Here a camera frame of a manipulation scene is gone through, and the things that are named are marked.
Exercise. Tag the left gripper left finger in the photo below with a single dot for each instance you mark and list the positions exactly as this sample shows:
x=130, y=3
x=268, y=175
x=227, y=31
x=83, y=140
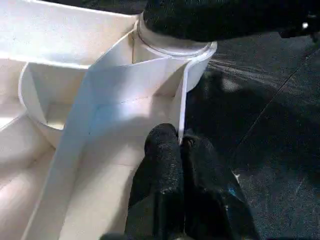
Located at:
x=159, y=190

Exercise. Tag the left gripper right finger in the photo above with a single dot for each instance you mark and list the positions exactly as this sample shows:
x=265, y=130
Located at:
x=212, y=200

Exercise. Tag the white plastic table leg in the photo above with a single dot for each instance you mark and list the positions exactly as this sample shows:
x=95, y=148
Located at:
x=170, y=47

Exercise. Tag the white plastic table top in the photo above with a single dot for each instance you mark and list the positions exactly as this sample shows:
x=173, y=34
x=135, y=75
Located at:
x=50, y=125

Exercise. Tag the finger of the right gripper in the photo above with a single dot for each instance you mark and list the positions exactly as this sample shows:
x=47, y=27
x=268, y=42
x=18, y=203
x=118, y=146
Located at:
x=225, y=17

